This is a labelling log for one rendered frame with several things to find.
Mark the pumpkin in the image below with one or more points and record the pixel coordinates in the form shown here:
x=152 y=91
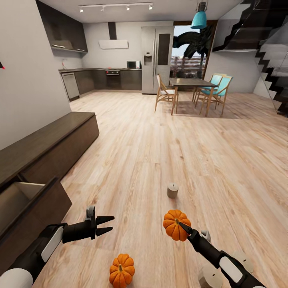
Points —
x=172 y=226
x=122 y=271

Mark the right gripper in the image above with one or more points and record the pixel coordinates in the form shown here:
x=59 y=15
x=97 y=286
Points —
x=199 y=244

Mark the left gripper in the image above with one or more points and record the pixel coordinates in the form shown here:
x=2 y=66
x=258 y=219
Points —
x=89 y=228

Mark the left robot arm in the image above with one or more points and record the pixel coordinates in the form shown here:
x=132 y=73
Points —
x=28 y=265

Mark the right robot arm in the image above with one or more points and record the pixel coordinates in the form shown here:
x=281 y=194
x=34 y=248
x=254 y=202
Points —
x=238 y=276

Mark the pillar candle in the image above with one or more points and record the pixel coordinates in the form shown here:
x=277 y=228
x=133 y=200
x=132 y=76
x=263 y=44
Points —
x=210 y=277
x=244 y=260
x=172 y=190

